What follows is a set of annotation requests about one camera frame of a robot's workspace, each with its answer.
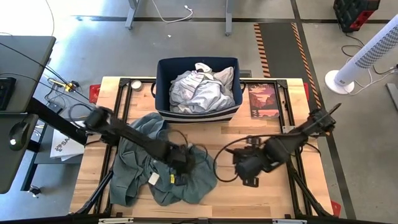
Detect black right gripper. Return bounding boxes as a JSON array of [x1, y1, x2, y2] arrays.
[[234, 146, 265, 187]]

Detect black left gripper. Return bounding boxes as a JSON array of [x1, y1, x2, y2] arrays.
[[164, 144, 197, 187]]

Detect green flower print garment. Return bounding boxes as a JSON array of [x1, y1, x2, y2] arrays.
[[109, 112, 218, 207]]

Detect light blue geometric print garment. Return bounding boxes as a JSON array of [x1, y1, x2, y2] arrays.
[[169, 62, 236, 114]]

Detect landscape picture book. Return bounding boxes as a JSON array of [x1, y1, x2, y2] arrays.
[[248, 83, 280, 119]]

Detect navy white striped fabric bin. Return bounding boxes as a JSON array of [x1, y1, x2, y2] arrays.
[[151, 56, 246, 124]]

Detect white printed paper sheet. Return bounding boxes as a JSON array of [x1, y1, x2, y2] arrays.
[[49, 129, 85, 162]]

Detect yellow black connector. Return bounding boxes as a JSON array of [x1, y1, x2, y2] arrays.
[[48, 77, 81, 93]]

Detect grey metal table leg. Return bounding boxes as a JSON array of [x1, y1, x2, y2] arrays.
[[225, 0, 234, 37], [124, 0, 139, 30]]

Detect white tower fan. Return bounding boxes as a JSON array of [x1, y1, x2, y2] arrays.
[[325, 14, 398, 95]]

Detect grey metal bar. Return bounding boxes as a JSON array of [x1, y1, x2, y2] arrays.
[[385, 83, 398, 111]]

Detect black computer mouse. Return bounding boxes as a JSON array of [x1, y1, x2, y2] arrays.
[[8, 121, 29, 152]]

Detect black red crate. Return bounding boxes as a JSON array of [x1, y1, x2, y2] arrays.
[[333, 0, 381, 34]]

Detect grey desk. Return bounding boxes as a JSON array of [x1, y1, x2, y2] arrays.
[[0, 35, 57, 194]]

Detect black keyboard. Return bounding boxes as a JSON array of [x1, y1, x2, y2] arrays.
[[0, 77, 17, 111]]

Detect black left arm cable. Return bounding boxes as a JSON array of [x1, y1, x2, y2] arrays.
[[167, 129, 217, 175]]

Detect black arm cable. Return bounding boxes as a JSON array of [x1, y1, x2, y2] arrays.
[[213, 134, 299, 184], [167, 129, 217, 175]]

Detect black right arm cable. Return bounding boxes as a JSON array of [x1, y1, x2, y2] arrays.
[[213, 134, 299, 184]]

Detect black aluminium frame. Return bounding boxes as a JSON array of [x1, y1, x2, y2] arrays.
[[68, 77, 335, 224]]

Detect black fan power cable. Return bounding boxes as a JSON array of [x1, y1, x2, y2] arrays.
[[341, 32, 398, 75]]

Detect white floor cable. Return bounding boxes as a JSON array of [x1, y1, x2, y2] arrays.
[[150, 0, 194, 24]]

